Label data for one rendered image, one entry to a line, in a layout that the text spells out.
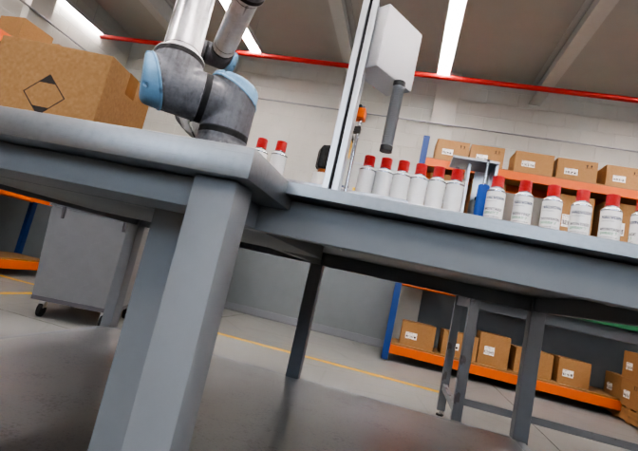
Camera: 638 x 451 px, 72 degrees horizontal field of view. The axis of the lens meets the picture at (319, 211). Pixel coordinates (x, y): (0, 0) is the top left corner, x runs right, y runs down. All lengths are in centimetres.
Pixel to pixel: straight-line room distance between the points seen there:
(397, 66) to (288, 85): 531
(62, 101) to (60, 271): 238
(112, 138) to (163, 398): 33
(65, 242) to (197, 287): 302
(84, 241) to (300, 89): 401
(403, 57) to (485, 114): 496
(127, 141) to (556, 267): 62
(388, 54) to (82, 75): 80
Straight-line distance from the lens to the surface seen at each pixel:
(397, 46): 136
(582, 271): 74
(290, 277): 590
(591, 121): 659
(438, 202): 131
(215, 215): 56
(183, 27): 113
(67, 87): 130
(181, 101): 103
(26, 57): 139
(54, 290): 359
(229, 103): 104
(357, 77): 128
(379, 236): 70
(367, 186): 132
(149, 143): 60
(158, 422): 60
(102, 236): 346
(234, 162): 54
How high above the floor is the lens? 70
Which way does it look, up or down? 8 degrees up
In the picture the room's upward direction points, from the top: 13 degrees clockwise
